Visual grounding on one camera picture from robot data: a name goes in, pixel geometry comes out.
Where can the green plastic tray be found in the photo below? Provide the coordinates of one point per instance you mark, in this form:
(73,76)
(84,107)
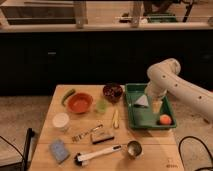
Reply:
(140,111)

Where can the small green cup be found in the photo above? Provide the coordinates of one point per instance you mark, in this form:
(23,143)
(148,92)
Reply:
(101,106)

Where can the black and wood block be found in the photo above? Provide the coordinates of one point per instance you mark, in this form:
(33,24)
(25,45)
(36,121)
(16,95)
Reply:
(101,136)

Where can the dark counter cabinet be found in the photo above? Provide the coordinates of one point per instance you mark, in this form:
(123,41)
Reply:
(35,63)

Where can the orange ball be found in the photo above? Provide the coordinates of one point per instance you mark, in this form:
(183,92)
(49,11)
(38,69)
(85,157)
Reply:
(165,119)

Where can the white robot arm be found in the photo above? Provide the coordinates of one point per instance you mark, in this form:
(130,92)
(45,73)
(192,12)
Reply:
(163,78)

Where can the yellow banana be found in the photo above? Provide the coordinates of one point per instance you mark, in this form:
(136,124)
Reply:
(115,120)

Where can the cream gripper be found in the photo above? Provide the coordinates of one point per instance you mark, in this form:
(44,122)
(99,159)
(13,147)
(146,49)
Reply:
(156,105)

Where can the white lidded jar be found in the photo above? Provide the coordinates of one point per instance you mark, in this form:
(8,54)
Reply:
(61,121)

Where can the small white towel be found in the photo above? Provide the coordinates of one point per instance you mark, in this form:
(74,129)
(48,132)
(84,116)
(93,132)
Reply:
(142,101)

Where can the orange bowl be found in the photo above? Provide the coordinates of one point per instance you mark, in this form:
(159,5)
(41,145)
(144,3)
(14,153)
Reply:
(79,103)

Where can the blue sponge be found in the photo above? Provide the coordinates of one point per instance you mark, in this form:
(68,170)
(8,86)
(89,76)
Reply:
(58,150)

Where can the dark brown bowl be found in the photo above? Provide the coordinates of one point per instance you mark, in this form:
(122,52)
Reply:
(112,92)

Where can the metal cup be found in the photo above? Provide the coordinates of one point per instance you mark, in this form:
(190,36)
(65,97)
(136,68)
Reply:
(134,149)

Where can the green cucumber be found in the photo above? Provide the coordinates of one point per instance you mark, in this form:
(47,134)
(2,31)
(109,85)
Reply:
(69,93)

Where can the black chair frame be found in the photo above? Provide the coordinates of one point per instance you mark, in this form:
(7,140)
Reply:
(23,164)

